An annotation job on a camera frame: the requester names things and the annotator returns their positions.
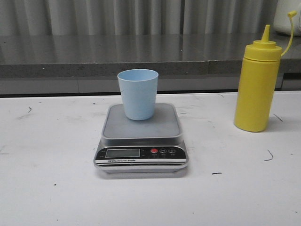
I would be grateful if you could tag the white rice cooker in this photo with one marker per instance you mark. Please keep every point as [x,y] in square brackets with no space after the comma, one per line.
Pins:
[281,23]

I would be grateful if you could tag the light blue plastic cup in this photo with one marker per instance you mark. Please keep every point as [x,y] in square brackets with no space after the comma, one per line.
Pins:
[138,89]

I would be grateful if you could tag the silver digital kitchen scale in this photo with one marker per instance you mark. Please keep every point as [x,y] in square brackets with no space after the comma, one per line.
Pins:
[152,148]

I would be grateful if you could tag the yellow squeeze bottle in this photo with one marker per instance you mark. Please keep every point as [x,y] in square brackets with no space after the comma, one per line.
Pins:
[257,81]

